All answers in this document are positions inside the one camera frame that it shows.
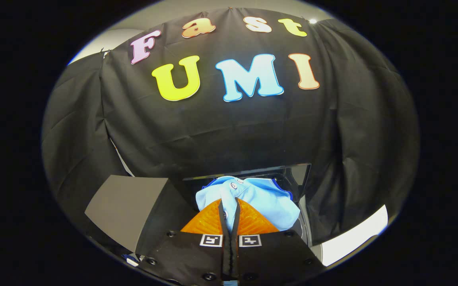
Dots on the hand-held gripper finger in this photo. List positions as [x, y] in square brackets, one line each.
[235, 258]
[226, 258]

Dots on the light blue polo shirt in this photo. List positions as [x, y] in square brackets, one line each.
[264, 202]

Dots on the grey cabinet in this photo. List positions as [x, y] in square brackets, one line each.
[125, 206]

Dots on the black backdrop cloth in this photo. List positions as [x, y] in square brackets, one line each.
[213, 131]

